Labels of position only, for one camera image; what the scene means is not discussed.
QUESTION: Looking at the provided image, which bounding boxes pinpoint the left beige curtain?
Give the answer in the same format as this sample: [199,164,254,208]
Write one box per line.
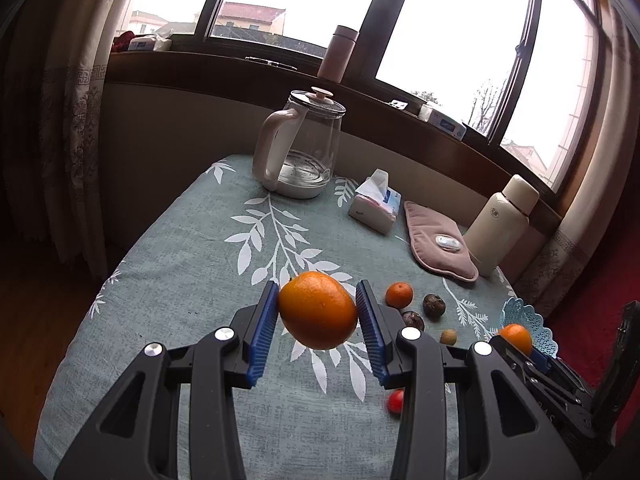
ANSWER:
[39,0,127,278]

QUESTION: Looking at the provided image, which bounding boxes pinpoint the large orange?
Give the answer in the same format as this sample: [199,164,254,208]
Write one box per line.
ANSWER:
[278,271,358,350]

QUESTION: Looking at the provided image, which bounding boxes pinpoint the light blue plastic basket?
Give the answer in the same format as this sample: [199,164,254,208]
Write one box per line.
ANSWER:
[500,297,559,358]

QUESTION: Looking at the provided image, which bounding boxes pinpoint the dark passion fruit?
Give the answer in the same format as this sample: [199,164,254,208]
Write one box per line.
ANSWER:
[401,310,425,332]
[423,294,446,320]

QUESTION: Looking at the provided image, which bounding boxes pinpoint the green leaf pattern tablecloth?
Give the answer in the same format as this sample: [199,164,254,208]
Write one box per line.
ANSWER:
[34,155,516,479]

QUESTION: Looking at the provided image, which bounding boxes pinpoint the white blue box on sill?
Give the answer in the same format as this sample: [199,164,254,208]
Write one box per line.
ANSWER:
[418,104,466,140]

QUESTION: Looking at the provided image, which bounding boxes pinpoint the pink tumbler on sill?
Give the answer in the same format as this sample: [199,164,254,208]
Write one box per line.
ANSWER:
[317,25,359,84]

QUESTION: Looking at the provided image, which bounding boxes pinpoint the pink hot water bag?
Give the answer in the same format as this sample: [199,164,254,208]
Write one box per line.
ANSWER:
[404,200,480,283]

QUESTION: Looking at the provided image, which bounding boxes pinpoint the small tan longan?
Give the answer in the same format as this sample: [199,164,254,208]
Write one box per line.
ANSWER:
[440,328,458,346]

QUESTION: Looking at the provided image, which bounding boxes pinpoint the glass kettle white handle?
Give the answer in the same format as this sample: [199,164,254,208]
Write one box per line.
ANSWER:
[252,87,346,200]

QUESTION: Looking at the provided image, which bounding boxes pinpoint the white items on sill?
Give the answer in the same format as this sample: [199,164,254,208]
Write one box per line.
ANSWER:
[128,34,171,52]

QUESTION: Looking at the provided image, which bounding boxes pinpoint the cream thermos flask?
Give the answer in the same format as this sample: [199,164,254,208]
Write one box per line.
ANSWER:
[463,174,539,278]

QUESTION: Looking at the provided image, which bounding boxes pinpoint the beige curtain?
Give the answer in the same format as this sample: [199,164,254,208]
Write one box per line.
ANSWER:
[514,4,639,316]
[39,0,127,278]

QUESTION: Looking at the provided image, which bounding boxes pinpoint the small tangerine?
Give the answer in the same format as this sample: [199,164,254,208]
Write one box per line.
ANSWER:
[385,282,413,310]

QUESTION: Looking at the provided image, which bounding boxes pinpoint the right beige curtain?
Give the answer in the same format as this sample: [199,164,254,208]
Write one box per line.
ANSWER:
[514,4,639,316]

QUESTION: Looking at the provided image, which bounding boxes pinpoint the tissue pack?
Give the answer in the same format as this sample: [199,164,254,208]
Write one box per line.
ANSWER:
[348,169,401,235]

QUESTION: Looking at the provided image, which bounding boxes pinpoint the red cherry tomato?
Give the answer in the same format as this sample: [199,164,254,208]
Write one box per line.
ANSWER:
[386,389,405,417]

